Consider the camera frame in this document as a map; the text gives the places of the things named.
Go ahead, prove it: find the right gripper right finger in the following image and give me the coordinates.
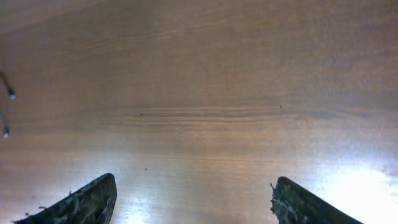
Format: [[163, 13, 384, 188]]
[[271, 176, 359, 224]]

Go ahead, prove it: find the black thin usb cable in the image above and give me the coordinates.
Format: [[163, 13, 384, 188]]
[[0, 110, 10, 139], [0, 70, 17, 100]]

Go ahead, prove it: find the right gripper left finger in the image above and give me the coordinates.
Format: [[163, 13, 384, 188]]
[[15, 173, 117, 224]]

